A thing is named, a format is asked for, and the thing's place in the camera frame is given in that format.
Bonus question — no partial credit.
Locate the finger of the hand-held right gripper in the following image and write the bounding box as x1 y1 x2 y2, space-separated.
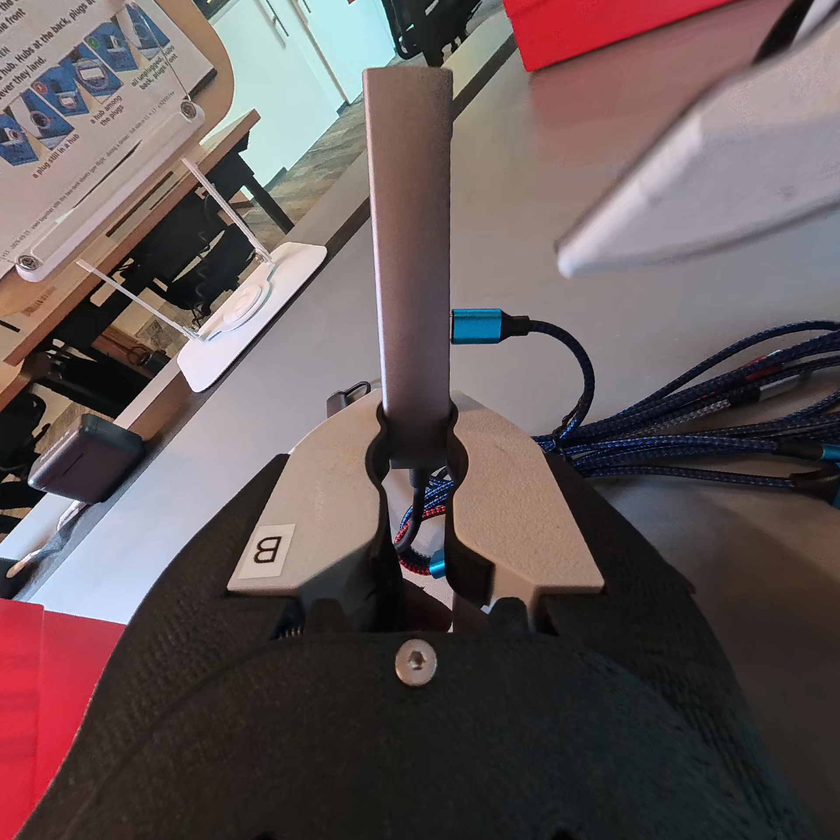
554 39 840 280

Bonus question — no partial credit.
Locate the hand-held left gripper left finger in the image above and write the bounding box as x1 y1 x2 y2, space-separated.
225 387 401 627

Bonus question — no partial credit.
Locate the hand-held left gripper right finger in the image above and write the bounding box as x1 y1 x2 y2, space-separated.
445 390 606 601

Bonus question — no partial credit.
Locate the braided cable with blue plug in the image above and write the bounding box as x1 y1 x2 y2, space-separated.
449 307 598 447

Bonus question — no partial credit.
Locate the red plastic bin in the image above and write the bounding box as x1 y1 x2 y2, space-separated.
0 597 129 837
502 0 798 72

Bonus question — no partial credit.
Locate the grey usb hub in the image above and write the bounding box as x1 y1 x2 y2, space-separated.
363 66 458 555

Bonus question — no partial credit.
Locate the black charger box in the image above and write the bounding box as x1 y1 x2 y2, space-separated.
28 413 145 505

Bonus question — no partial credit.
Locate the black office chair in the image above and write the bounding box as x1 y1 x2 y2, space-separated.
381 0 487 67

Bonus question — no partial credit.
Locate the wooden office desk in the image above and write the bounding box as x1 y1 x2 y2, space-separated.
0 108 296 411

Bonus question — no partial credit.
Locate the grey adapter with black lanyard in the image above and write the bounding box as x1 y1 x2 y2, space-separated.
326 381 374 421

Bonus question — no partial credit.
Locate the red and black braided cable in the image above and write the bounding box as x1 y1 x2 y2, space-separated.
392 467 455 581

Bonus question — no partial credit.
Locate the bundle of blue braided cables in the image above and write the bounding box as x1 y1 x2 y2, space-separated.
535 320 840 509

